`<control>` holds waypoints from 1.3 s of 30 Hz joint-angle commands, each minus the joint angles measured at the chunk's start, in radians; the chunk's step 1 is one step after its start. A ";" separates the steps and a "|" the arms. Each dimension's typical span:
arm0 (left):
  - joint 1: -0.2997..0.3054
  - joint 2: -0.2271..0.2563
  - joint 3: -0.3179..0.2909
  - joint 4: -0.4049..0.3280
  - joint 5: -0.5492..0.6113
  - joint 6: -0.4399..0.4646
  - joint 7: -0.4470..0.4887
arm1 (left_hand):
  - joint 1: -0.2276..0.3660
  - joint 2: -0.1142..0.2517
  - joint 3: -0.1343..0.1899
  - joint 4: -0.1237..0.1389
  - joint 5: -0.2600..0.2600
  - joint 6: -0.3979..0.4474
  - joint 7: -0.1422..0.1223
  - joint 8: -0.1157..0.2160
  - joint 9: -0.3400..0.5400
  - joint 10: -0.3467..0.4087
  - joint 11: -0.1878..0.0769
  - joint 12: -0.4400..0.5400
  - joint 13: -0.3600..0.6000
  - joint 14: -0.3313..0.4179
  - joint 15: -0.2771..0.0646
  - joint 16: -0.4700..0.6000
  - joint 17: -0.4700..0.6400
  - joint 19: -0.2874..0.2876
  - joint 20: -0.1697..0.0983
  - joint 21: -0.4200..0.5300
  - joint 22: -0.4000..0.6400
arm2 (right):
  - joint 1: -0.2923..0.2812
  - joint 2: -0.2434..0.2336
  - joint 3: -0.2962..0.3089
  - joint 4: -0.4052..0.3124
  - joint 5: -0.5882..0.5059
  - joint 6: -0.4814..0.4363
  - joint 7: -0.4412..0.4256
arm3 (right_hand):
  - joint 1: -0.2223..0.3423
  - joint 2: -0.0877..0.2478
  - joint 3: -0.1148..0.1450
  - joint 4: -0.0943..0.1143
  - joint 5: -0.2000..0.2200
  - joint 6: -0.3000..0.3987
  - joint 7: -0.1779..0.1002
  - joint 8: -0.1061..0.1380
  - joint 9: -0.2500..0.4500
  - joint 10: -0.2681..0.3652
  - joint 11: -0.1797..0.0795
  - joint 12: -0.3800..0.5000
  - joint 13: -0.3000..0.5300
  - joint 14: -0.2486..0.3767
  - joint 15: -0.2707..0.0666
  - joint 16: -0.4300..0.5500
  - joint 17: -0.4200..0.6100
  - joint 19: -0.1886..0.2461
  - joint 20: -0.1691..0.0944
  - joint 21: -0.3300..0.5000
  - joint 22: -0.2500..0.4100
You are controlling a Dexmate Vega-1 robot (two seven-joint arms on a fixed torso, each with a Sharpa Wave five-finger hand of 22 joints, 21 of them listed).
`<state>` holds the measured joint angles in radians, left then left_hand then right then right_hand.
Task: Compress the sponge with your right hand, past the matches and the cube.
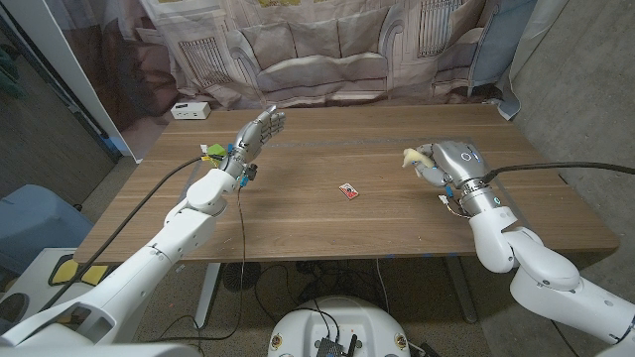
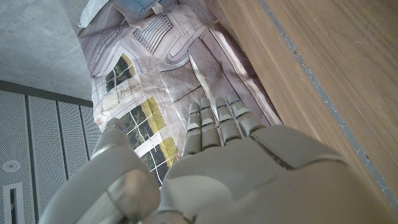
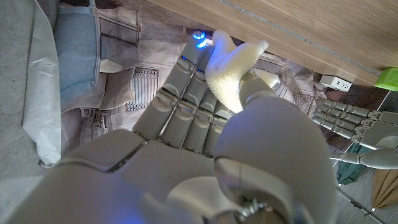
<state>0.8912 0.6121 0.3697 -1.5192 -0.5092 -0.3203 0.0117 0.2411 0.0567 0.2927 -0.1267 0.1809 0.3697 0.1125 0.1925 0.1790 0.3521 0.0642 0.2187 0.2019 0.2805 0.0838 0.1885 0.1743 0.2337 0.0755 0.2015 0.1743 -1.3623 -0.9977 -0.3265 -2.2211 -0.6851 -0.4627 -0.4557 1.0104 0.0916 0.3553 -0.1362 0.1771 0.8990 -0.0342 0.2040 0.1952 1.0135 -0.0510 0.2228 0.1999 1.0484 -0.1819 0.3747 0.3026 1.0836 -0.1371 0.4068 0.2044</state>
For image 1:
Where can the white partition panel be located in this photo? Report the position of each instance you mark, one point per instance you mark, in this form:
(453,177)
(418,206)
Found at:
(72,64)

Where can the blue upholstered chair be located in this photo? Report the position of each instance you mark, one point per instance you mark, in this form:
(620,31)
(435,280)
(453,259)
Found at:
(35,218)

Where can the pale grey hanging cloth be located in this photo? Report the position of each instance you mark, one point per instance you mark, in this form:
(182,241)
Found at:
(526,59)

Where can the black round floor fan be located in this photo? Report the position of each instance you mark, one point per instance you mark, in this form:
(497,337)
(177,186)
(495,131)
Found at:
(233,277)

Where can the white table leg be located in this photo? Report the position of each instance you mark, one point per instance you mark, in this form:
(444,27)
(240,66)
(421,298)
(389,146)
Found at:
(208,292)

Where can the white floor platform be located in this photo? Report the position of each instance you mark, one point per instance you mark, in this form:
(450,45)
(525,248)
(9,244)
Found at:
(30,282)

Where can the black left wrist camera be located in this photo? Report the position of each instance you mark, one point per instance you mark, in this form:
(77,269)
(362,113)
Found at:
(251,171)

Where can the yellow pad with black rim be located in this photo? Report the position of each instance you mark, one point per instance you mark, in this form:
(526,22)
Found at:
(64,272)

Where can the pale yellow sponge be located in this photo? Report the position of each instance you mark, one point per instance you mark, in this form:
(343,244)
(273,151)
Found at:
(412,157)

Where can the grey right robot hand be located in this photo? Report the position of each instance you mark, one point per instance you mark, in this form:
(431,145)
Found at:
(456,161)

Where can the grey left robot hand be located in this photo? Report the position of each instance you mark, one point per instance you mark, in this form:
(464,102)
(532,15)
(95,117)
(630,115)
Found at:
(250,141)

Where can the small red card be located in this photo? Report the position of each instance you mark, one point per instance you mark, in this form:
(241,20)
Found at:
(348,191)

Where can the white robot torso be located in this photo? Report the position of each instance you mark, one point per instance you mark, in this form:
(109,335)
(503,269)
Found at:
(367,322)

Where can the green cube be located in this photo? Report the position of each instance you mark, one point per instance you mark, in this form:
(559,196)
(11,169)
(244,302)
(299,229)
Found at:
(216,150)

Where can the grey table leg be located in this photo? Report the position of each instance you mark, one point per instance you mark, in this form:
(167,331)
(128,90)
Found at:
(461,292)

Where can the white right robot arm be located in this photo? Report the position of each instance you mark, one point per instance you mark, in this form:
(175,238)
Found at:
(546,277)

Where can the white power strip box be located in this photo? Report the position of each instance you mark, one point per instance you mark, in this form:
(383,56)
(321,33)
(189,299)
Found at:
(190,110)

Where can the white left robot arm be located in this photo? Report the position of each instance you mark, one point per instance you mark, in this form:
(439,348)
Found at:
(149,263)

